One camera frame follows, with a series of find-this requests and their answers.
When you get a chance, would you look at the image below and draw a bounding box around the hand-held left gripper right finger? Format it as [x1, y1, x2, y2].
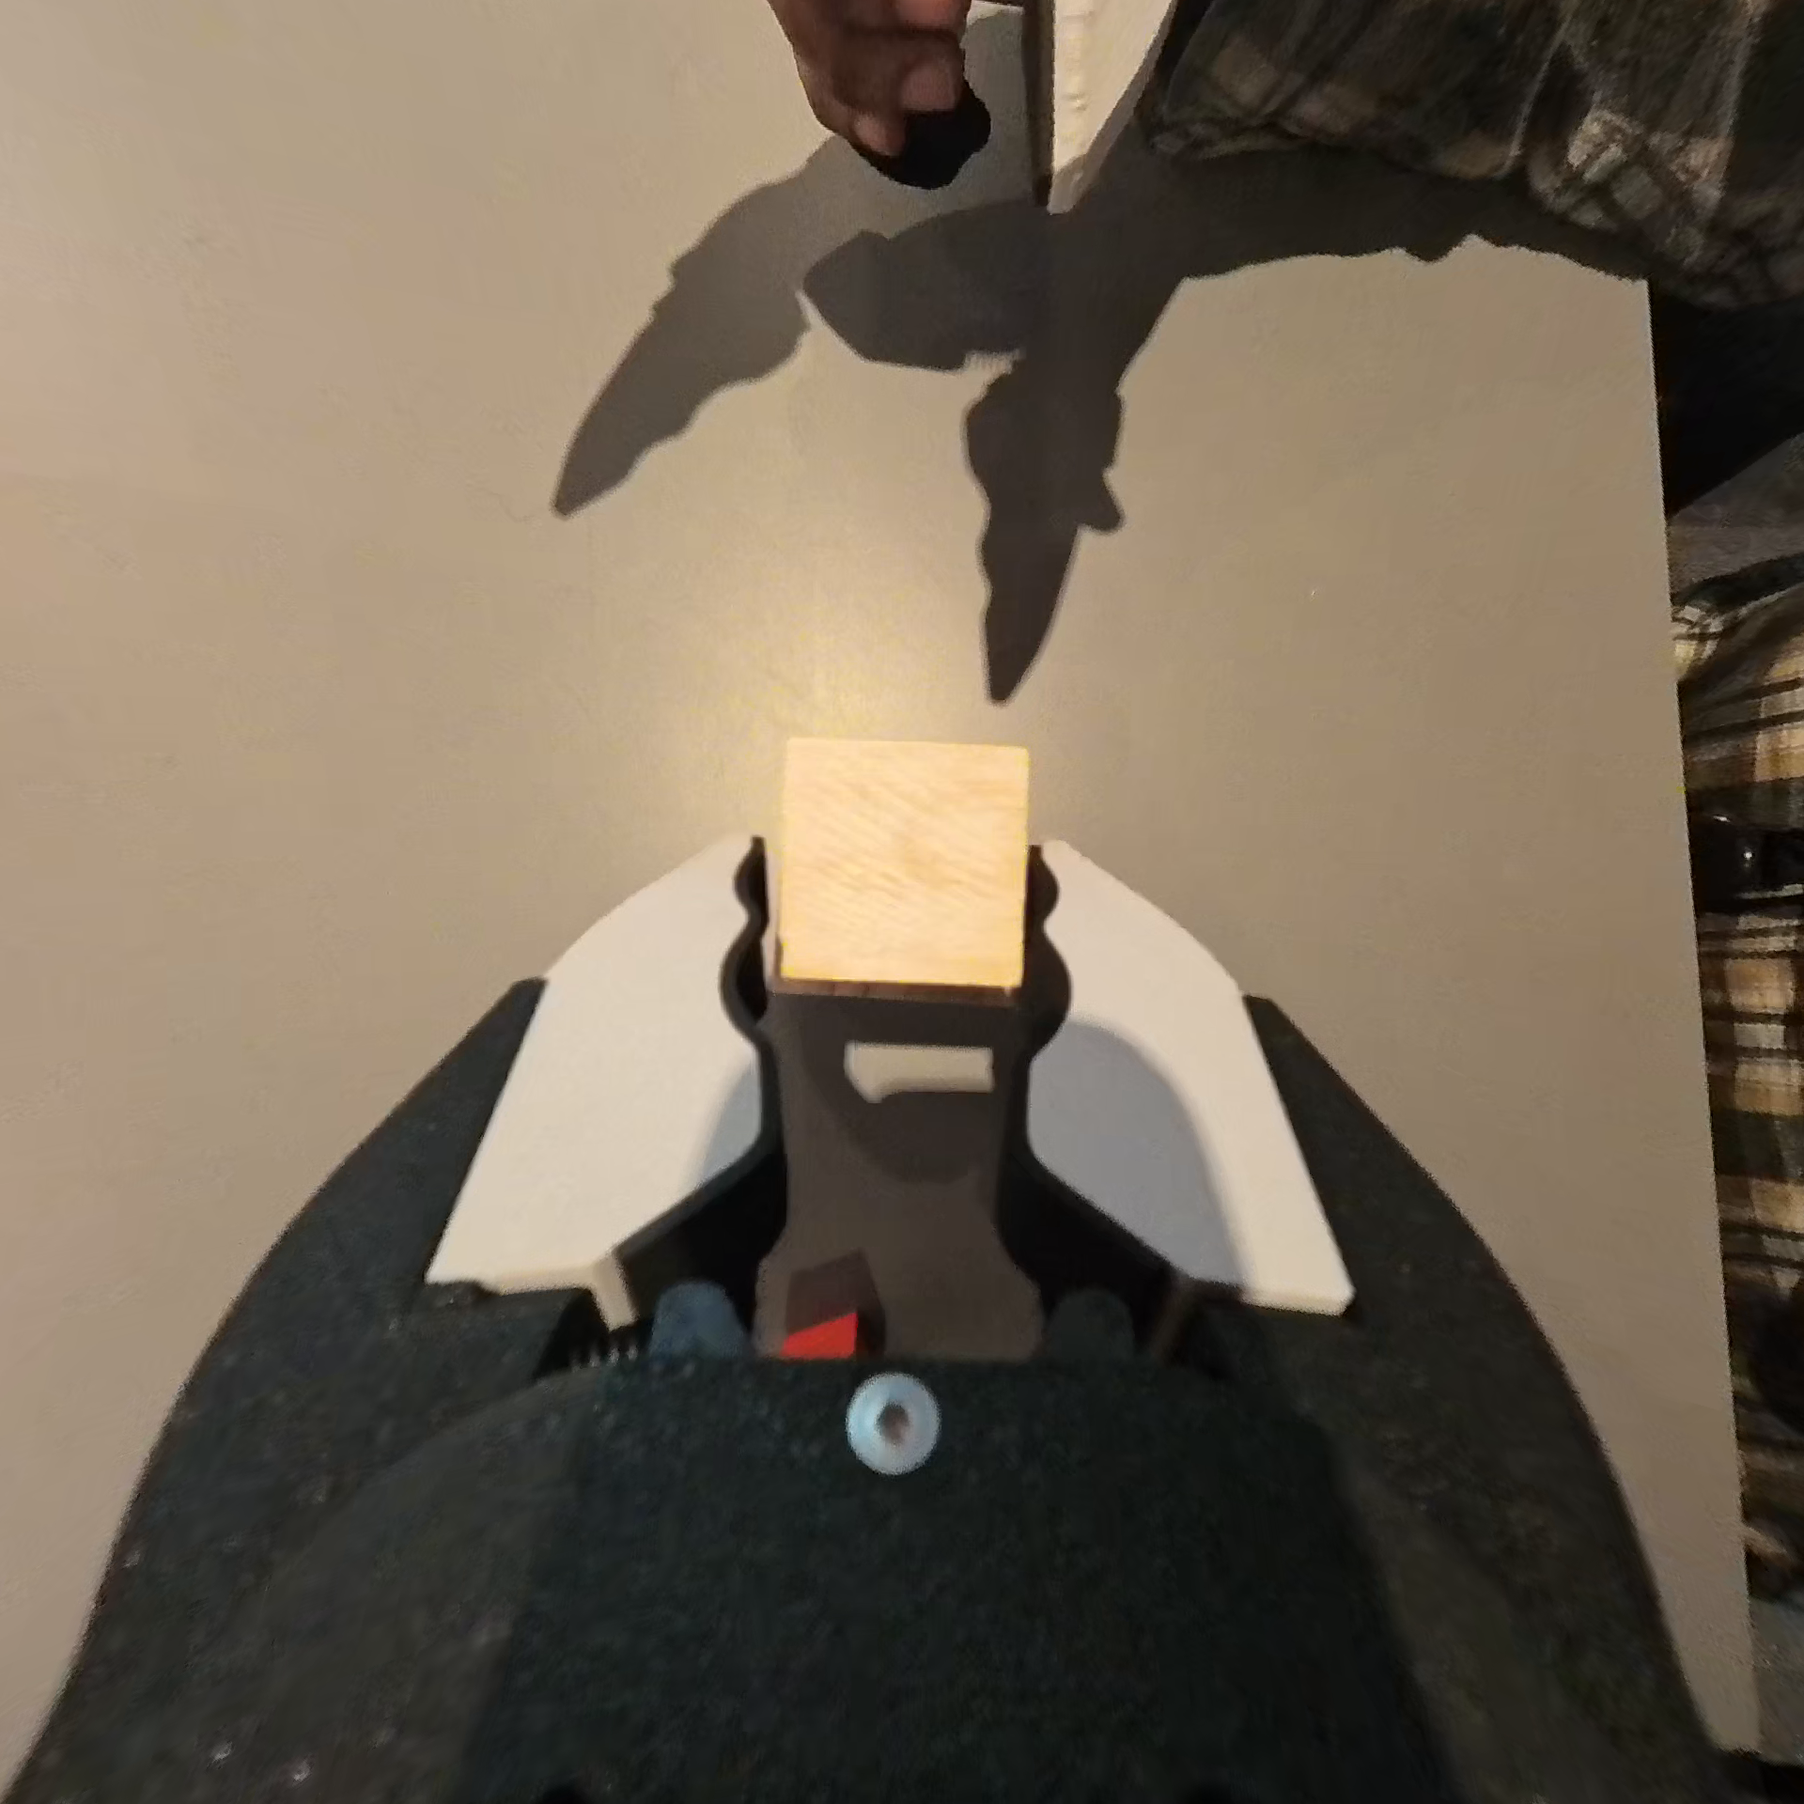
[1013, 838, 1359, 1323]

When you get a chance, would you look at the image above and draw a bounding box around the person's right hand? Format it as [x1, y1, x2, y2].
[774, 0, 978, 158]

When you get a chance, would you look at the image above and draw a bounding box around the person's right forearm plaid sleeve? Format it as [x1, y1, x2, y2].
[1138, 0, 1804, 309]

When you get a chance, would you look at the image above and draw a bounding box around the red wooden cube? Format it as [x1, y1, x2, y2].
[754, 1247, 884, 1364]

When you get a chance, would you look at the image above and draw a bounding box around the natural wooden cube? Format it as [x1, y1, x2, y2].
[779, 736, 1031, 993]

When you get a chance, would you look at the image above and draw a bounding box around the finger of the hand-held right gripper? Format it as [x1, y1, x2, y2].
[1020, 0, 1182, 214]

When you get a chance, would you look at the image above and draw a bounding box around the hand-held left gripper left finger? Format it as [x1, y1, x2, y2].
[425, 831, 779, 1329]

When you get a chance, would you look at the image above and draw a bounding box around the black strap on clothing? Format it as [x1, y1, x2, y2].
[1695, 805, 1804, 901]

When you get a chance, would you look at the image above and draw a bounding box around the person's plaid-clothed torso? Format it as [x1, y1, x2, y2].
[1668, 571, 1804, 1603]

